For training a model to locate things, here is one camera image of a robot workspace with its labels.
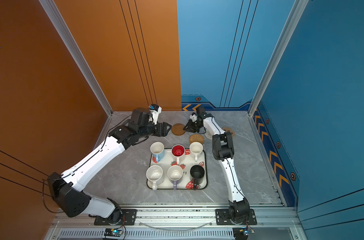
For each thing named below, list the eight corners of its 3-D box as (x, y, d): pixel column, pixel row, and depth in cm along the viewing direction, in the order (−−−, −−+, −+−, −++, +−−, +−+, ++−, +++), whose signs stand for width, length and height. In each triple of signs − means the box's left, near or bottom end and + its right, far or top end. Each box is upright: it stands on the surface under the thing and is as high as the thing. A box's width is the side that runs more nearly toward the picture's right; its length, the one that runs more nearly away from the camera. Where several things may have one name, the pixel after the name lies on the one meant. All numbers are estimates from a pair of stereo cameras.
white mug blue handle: (151, 165, 92) (148, 158, 85) (154, 150, 100) (151, 141, 92) (164, 165, 92) (162, 158, 85) (165, 150, 100) (164, 141, 92)
